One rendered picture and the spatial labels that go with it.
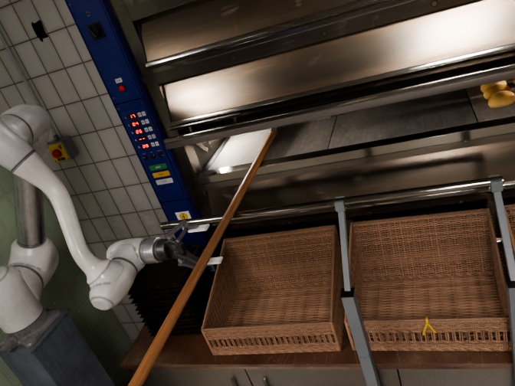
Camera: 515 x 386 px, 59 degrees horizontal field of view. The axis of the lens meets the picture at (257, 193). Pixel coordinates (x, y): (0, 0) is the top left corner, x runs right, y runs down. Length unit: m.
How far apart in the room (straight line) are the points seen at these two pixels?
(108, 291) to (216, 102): 0.86
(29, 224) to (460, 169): 1.66
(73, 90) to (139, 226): 0.74
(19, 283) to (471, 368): 1.62
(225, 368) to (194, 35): 1.34
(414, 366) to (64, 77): 1.84
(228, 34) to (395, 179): 0.87
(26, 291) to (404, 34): 1.64
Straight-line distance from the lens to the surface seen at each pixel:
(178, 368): 2.13
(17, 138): 1.63
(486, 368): 1.81
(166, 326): 1.28
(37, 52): 2.28
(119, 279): 1.58
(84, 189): 2.48
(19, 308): 1.91
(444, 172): 1.94
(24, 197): 1.87
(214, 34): 1.84
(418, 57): 1.75
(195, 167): 2.13
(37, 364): 1.98
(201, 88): 1.95
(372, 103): 1.66
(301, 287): 2.19
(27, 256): 1.99
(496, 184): 1.55
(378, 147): 1.88
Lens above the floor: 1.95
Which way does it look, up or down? 26 degrees down
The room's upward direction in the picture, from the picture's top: 19 degrees counter-clockwise
